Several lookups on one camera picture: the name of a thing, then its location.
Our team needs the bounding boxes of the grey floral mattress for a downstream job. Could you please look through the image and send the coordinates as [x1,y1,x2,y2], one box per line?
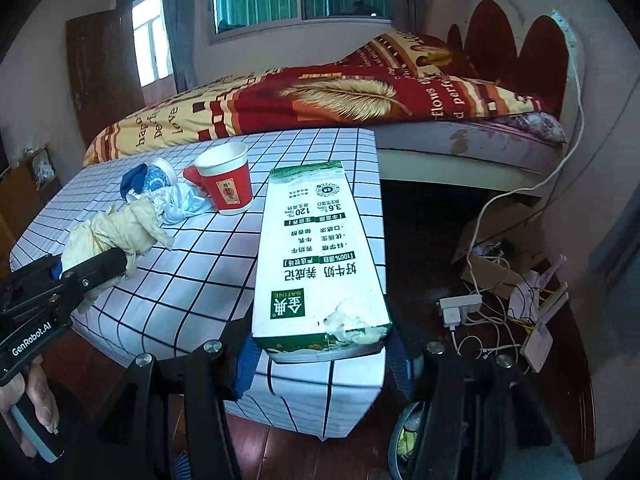
[375,117,568,176]

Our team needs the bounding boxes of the green white milk carton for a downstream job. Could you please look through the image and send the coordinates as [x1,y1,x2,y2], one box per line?
[251,161,392,365]

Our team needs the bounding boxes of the dark framed window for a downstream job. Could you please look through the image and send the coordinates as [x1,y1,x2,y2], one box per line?
[131,0,173,86]

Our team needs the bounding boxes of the blue patterned paper cup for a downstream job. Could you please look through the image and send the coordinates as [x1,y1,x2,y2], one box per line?
[139,157,177,196]

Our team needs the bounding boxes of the white cable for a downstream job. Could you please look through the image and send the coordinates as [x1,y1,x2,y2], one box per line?
[470,10,586,301]

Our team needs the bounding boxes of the person's left hand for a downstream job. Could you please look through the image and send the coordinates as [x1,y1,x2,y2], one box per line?
[0,355,61,436]

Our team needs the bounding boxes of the purple floral pillow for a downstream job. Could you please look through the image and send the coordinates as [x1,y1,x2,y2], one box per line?
[510,111,568,146]

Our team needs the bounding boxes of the white red bed frame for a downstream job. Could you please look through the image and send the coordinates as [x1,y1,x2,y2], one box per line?
[375,0,586,198]

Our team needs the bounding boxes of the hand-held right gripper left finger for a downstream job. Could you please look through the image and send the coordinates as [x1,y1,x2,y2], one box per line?
[82,332,261,480]

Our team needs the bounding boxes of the red printed pillow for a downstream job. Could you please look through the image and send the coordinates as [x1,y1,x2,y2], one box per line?
[350,30,481,81]

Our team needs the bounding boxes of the brown wooden door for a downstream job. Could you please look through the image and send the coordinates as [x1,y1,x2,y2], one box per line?
[66,10,146,121]

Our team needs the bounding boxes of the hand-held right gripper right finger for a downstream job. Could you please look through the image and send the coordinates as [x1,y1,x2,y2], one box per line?
[387,330,571,480]

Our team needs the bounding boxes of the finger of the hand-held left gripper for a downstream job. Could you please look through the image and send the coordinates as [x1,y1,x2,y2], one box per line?
[10,254,63,286]
[59,247,129,294]

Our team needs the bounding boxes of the checkered white tablecloth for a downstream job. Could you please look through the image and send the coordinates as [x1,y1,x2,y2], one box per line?
[9,127,388,438]

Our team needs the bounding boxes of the crushed red paper cup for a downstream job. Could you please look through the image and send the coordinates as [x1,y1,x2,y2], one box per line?
[182,164,205,195]

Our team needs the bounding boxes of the black plastic bucket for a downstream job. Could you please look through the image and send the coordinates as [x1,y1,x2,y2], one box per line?
[387,400,436,480]

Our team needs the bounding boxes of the cream yellow cloth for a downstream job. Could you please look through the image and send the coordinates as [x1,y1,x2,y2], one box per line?
[60,196,175,313]

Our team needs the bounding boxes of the open cardboard box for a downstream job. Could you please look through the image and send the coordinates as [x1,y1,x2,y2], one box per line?
[452,202,548,288]

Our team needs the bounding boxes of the wooden cabinet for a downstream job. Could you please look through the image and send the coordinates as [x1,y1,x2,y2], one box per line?
[0,145,63,256]

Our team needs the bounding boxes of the light blue face mask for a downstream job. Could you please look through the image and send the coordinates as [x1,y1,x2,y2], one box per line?
[152,184,213,223]

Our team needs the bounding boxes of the white power strip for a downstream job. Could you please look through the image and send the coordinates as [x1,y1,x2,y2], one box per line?
[439,294,483,330]

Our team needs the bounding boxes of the red printed blanket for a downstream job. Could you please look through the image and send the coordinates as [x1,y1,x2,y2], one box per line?
[82,65,546,168]

